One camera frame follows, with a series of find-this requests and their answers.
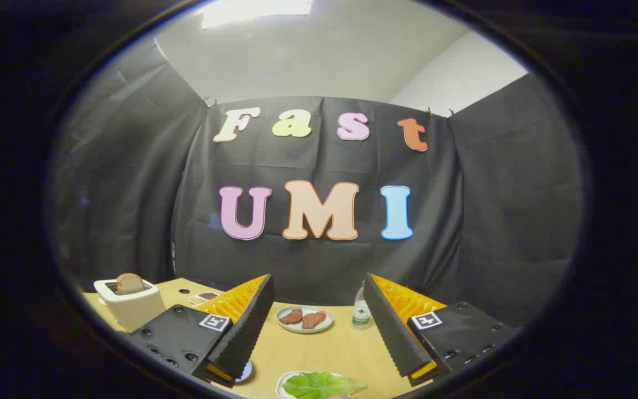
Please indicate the blue plate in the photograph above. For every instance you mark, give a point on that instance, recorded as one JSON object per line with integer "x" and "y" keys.
{"x": 245, "y": 372}

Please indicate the white plate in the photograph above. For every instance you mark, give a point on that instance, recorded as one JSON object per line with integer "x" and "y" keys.
{"x": 281, "y": 385}

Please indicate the white toaster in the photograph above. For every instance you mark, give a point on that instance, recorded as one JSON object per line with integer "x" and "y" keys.
{"x": 136, "y": 313}

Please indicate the black backdrop cloth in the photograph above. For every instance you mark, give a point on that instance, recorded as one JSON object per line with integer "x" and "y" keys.
{"x": 319, "y": 266}

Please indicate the green lettuce leaf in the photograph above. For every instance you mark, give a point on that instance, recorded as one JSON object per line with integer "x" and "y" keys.
{"x": 319, "y": 385}

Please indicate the clear plastic water bottle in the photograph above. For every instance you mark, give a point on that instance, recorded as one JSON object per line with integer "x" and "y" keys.
{"x": 361, "y": 313}

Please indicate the pale green plate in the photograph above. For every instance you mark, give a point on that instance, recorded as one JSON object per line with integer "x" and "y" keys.
{"x": 303, "y": 330}

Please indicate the brown meat slice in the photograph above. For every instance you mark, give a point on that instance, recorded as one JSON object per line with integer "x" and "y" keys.
{"x": 291, "y": 317}
{"x": 313, "y": 320}

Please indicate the ceiling light panel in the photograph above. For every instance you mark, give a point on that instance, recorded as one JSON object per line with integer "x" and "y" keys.
{"x": 252, "y": 12}

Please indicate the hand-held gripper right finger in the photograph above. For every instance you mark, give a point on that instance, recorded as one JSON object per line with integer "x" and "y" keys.
{"x": 391, "y": 332}

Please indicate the white divided seasoning tray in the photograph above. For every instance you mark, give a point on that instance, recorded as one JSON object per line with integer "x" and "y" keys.
{"x": 207, "y": 296}

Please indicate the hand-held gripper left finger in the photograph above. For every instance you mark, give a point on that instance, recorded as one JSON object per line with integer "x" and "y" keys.
{"x": 247, "y": 332}

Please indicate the bread slice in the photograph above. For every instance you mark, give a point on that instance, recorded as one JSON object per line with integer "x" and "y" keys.
{"x": 129, "y": 284}

